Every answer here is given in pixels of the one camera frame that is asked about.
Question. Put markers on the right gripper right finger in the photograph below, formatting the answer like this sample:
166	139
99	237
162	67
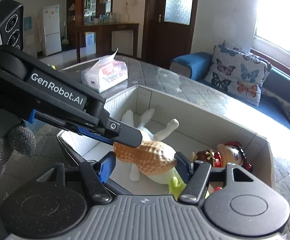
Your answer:
195	175

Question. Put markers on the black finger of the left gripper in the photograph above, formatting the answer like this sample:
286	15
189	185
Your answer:
110	131

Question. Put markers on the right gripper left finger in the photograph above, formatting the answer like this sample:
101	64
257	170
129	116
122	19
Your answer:
95	175

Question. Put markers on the green alien toy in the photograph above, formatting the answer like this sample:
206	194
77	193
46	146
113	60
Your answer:
176	187

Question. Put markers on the peanut shaped toy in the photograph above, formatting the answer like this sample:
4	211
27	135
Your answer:
152	158

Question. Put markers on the red crab toy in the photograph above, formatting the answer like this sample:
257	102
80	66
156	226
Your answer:
215	189

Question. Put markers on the grey gloved left hand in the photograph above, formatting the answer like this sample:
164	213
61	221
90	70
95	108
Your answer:
20	139

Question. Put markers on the white plush rabbit toy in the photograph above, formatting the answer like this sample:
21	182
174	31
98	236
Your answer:
159	136

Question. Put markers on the red dressed doll figure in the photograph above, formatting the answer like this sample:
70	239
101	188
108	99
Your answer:
230	152

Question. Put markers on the dark cardboard storage box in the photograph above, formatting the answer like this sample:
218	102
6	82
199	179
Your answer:
199	130

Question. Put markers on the tissue pack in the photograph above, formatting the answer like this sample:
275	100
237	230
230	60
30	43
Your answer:
105	73

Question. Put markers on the white refrigerator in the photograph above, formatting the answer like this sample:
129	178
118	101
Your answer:
51	42

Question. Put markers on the dark wooden cabinet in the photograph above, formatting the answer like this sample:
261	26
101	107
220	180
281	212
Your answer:
95	16

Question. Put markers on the butterfly print pillow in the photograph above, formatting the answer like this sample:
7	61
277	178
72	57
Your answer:
238	72

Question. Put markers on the blue sofa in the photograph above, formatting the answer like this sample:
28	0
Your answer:
271	96

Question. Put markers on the dark wooden door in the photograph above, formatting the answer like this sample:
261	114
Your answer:
168	30

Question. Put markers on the black camera box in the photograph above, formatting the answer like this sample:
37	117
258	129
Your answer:
11	23

